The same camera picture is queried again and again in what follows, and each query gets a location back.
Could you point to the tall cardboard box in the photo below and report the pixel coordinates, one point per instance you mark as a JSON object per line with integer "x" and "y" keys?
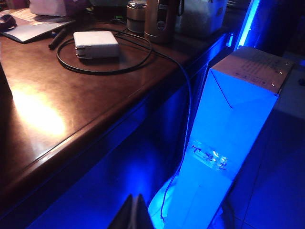
{"x": 226, "y": 119}

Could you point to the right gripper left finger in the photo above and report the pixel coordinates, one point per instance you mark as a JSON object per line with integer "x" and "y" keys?
{"x": 125, "y": 217}

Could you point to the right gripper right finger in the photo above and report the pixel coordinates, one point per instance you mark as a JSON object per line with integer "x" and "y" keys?
{"x": 143, "y": 217}

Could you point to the black pen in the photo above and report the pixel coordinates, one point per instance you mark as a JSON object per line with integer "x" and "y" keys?
{"x": 57, "y": 39}

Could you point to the translucent white container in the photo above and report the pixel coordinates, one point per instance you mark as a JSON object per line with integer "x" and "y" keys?
{"x": 200, "y": 19}

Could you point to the small metal canister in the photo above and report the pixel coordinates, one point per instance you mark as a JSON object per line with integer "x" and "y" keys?
{"x": 135, "y": 19}

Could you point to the white power adapter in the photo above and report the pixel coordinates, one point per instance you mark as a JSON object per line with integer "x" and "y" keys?
{"x": 97, "y": 45}

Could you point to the brown metal thermos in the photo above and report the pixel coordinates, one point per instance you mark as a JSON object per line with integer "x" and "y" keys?
{"x": 157, "y": 23}

